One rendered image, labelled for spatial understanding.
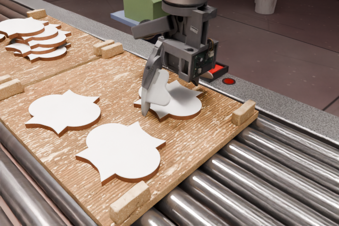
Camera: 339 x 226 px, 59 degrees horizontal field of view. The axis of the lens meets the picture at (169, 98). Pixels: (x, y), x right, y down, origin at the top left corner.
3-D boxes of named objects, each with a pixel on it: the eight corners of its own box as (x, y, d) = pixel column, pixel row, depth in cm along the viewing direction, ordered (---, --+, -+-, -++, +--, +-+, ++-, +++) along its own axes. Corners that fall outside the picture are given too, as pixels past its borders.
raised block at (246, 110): (247, 109, 58) (249, 97, 56) (255, 113, 57) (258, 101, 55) (229, 123, 54) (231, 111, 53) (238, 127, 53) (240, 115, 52)
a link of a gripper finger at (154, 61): (142, 88, 50) (165, 40, 49) (135, 84, 51) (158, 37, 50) (158, 93, 54) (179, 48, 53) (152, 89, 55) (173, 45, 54)
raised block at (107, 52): (119, 50, 80) (118, 41, 79) (124, 52, 79) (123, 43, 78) (101, 57, 77) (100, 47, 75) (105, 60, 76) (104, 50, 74)
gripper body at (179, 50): (186, 87, 49) (193, 14, 42) (150, 67, 54) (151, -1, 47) (215, 71, 54) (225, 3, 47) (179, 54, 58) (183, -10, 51)
